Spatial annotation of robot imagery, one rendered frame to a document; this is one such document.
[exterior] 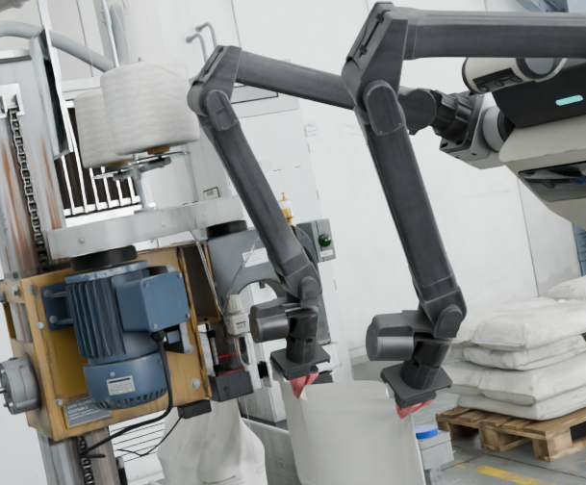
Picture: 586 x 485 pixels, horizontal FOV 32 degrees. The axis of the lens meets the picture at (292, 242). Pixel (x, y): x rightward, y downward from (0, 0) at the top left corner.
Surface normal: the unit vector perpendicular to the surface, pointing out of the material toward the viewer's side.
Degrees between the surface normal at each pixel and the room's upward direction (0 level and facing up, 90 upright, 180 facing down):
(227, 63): 102
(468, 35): 116
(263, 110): 90
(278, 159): 90
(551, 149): 40
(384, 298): 90
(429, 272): 109
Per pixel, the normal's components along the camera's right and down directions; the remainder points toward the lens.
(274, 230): 0.32, 0.22
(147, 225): 0.89, -0.15
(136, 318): -0.62, 0.16
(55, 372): 0.44, -0.04
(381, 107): 0.22, 0.50
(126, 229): 0.71, -0.11
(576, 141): -0.71, -0.62
